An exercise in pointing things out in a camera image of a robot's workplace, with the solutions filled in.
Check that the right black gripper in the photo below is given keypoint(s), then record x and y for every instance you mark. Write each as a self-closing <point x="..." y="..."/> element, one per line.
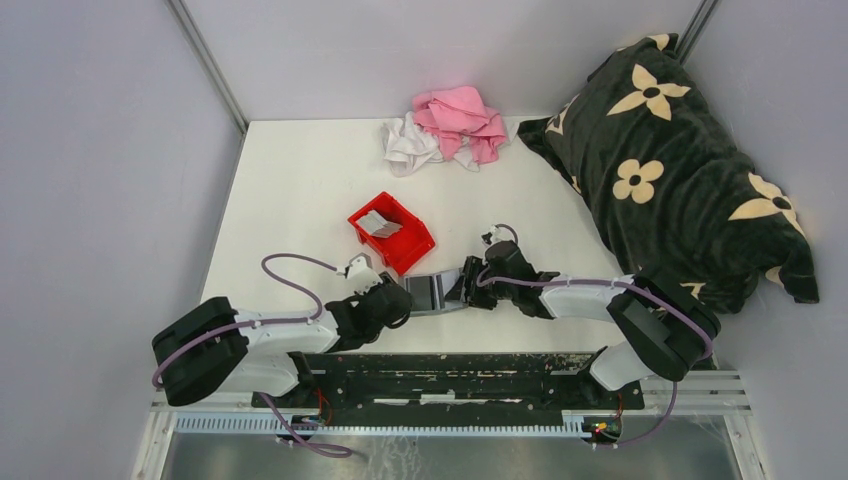
<point x="475" y="266"/>

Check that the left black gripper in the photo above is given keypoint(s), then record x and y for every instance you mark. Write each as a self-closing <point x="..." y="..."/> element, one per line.
<point x="386" y="278"/>

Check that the dark credit card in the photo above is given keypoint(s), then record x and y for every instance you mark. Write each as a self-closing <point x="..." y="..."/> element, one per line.
<point x="421" y="291"/>

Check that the red plastic bin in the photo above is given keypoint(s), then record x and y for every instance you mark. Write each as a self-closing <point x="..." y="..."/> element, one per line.
<point x="398" y="237"/>

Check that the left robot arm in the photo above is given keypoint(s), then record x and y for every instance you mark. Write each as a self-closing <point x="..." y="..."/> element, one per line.
<point x="216" y="348"/>

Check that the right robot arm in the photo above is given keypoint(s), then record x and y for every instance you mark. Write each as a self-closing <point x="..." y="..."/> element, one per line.
<point x="666" y="330"/>

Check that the stack of cards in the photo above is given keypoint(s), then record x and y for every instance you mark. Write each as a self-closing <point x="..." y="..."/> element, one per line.
<point x="377" y="226"/>

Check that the white cloth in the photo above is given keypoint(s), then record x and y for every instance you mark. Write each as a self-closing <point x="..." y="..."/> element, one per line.
<point x="407" y="147"/>

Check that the pink cloth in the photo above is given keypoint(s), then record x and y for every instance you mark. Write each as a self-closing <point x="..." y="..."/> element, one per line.
<point x="458" y="117"/>

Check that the black floral pillow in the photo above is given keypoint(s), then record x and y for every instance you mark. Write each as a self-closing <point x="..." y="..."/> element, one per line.
<point x="666" y="185"/>

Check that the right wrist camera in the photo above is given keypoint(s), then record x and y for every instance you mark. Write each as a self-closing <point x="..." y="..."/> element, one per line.
<point x="494" y="235"/>

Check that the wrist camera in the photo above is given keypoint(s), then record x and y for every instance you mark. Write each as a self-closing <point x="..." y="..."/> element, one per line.
<point x="359" y="274"/>
<point x="494" y="235"/>

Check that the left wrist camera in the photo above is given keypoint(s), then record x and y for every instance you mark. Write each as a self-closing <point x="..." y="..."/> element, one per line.
<point x="359" y="274"/>

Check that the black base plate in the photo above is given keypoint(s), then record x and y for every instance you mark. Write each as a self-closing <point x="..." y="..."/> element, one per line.
<point x="452" y="390"/>

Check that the aluminium rail frame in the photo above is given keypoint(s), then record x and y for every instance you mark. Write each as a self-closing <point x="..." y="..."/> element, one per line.
<point x="698" y="430"/>

